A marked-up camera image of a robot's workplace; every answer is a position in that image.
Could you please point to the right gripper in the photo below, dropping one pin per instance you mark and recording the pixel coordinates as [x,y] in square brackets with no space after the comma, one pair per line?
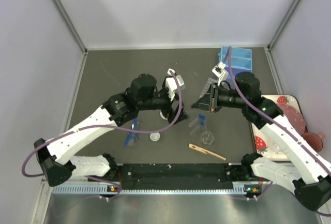
[210,102]

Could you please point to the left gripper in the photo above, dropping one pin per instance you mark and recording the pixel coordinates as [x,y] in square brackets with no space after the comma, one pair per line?
[165,112]

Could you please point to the clear test tube rack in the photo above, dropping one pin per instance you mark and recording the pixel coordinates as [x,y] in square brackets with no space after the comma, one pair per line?
[207,85]

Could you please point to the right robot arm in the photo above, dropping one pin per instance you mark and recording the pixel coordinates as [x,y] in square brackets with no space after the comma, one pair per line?
[309,176]

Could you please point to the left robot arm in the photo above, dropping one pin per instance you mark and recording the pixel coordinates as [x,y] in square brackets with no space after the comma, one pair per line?
[58,159]

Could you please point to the wooden test tube clamp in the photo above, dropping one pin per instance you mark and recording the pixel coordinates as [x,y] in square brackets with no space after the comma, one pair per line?
[206,152]

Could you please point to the glass beaker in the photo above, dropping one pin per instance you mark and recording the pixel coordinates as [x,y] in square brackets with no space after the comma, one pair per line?
[207,137]

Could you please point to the small white crucible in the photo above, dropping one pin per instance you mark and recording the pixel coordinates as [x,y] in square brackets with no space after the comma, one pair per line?
[155,136]

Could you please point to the blue safety glasses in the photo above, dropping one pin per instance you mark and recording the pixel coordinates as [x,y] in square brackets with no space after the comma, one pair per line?
[132,137]

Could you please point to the blue plastic bin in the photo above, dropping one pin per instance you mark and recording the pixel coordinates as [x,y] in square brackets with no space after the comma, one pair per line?
[241,59]

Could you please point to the pink plate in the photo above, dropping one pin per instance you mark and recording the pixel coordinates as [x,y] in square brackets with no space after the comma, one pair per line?
[294,116]

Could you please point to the red funnel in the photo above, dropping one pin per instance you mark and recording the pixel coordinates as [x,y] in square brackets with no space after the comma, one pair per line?
[314,140]

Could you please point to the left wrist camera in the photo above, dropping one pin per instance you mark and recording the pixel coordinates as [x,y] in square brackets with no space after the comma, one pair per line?
[171,84]

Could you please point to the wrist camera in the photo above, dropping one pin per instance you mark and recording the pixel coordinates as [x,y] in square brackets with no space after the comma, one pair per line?
[220,72]
[171,84]

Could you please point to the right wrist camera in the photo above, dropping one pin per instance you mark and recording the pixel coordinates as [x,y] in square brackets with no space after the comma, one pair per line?
[220,72]

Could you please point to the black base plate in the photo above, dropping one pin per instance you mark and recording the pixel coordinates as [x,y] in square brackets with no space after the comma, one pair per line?
[180,176]

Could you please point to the grey cable duct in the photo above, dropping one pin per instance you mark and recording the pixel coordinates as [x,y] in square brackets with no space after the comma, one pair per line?
[107,190]

